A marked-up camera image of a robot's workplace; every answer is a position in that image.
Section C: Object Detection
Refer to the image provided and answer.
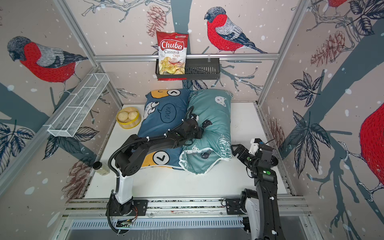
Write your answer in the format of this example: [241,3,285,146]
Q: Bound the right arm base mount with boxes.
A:
[221,198,247,215]

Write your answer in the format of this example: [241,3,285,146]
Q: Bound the black wire wall basket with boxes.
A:
[155,58,221,81]

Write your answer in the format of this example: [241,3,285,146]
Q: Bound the red Chuba chips bag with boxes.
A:
[156,32,189,81]

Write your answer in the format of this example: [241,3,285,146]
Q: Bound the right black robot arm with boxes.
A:
[231,143,285,240]

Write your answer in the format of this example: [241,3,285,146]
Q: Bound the yellow tub of biscuits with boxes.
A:
[116,107,142,129]

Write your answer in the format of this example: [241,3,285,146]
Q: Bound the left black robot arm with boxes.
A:
[108,118,212,207]

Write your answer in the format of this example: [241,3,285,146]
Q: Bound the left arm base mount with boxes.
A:
[106,197,149,217]

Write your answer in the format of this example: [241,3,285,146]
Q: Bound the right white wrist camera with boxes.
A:
[249,139,264,155]

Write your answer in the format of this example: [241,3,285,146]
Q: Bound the white wire mesh shelf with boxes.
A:
[48,73,110,137]

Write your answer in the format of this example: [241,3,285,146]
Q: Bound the blue cartoon pillow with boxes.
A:
[138,89,192,170]

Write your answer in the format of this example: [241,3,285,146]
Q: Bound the small black-lidded jar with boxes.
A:
[93,162,110,176]

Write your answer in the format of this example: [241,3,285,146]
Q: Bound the teal cat pillow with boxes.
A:
[179,89,233,175]

